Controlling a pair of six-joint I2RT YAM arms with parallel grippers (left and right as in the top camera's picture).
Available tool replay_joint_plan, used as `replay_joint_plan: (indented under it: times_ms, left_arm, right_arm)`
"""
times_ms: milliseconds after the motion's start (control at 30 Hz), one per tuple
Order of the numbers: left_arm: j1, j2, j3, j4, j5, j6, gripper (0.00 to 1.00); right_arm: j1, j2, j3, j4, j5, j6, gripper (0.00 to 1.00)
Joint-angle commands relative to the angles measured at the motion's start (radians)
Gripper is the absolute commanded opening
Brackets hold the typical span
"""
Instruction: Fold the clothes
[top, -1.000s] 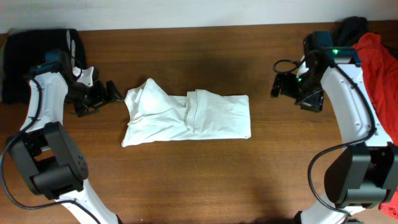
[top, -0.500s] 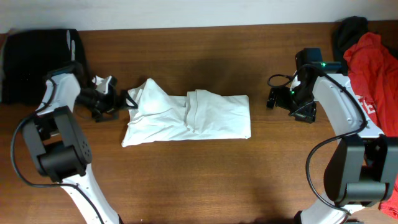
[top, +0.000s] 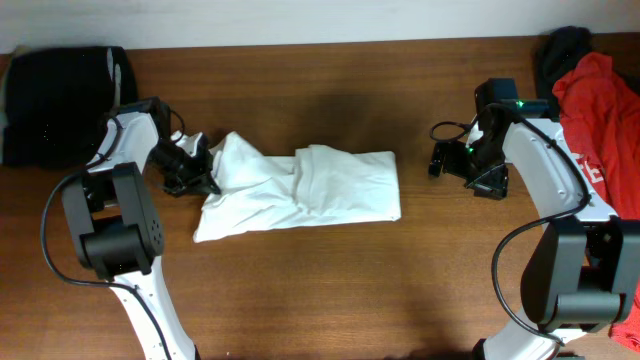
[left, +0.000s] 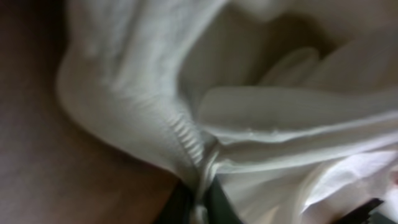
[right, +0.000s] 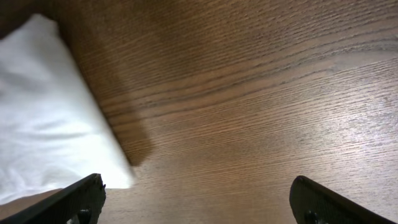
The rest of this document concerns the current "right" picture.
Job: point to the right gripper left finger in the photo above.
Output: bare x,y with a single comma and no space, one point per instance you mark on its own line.
79,203

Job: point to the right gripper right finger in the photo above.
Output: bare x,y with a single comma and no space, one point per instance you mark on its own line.
312,203

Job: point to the white t-shirt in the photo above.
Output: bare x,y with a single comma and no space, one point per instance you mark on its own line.
52,131

